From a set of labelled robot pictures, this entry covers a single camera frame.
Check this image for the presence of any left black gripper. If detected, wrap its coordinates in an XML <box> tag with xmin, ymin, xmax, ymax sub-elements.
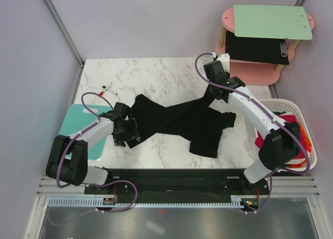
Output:
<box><xmin>112</xmin><ymin>118</ymin><xmax>139</xmax><ymax>147</ymax></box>

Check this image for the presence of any black t shirt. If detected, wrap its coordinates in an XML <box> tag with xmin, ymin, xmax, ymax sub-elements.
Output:
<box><xmin>128</xmin><ymin>89</ymin><xmax>236</xmax><ymax>158</ymax></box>

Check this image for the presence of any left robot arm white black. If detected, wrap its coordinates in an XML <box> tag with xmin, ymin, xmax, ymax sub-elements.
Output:
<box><xmin>46</xmin><ymin>111</ymin><xmax>140</xmax><ymax>188</ymax></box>

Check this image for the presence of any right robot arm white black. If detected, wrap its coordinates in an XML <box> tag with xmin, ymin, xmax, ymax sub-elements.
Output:
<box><xmin>209</xmin><ymin>78</ymin><xmax>306</xmax><ymax>194</ymax></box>

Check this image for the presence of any red white marker pen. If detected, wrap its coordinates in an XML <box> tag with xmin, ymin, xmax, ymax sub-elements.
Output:
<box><xmin>98</xmin><ymin>82</ymin><xmax>118</xmax><ymax>96</ymax></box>

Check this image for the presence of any black clipboard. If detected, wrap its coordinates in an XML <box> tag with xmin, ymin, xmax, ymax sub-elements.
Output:
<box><xmin>225</xmin><ymin>31</ymin><xmax>289</xmax><ymax>65</ymax></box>

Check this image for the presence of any white plastic laundry basket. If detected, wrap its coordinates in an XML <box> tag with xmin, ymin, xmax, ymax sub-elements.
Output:
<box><xmin>261</xmin><ymin>98</ymin><xmax>317</xmax><ymax>172</ymax></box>

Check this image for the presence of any teal cutting mat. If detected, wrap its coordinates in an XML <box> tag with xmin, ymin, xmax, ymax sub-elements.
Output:
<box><xmin>59</xmin><ymin>104</ymin><xmax>113</xmax><ymax>160</ymax></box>

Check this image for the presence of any green clipboard board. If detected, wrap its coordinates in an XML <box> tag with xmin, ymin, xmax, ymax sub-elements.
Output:
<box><xmin>233</xmin><ymin>5</ymin><xmax>313</xmax><ymax>40</ymax></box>

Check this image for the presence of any magenta t shirt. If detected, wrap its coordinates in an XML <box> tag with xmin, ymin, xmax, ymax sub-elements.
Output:
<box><xmin>254</xmin><ymin>115</ymin><xmax>308</xmax><ymax>167</ymax></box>

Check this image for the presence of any orange garment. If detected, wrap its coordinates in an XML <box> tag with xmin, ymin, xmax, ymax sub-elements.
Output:
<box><xmin>287</xmin><ymin>121</ymin><xmax>312</xmax><ymax>169</ymax></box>

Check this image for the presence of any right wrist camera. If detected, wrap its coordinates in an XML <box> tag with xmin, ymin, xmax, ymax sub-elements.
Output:
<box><xmin>203</xmin><ymin>54</ymin><xmax>230</xmax><ymax>83</ymax></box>

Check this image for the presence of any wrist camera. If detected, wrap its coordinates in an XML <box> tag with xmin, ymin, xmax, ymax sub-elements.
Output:
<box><xmin>112</xmin><ymin>102</ymin><xmax>130</xmax><ymax>119</ymax></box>
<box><xmin>203</xmin><ymin>54</ymin><xmax>230</xmax><ymax>83</ymax></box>

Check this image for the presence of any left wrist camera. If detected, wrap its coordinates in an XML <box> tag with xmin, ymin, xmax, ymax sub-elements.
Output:
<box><xmin>112</xmin><ymin>102</ymin><xmax>130</xmax><ymax>119</ymax></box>

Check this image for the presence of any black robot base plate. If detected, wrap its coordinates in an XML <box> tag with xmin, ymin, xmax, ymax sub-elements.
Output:
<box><xmin>84</xmin><ymin>169</ymin><xmax>268</xmax><ymax>203</ymax></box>

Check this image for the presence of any white slotted cable duct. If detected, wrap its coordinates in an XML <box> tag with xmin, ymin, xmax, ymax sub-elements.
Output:
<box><xmin>47</xmin><ymin>197</ymin><xmax>244</xmax><ymax>208</ymax></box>

